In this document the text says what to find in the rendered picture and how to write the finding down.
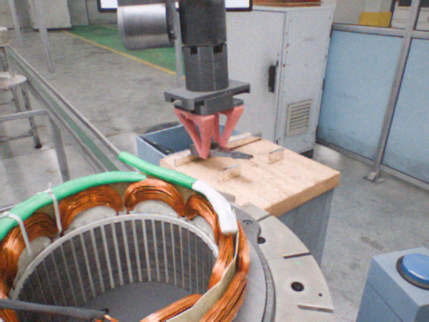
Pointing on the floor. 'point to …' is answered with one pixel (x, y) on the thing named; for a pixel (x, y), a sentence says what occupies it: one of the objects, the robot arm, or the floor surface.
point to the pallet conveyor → (103, 163)
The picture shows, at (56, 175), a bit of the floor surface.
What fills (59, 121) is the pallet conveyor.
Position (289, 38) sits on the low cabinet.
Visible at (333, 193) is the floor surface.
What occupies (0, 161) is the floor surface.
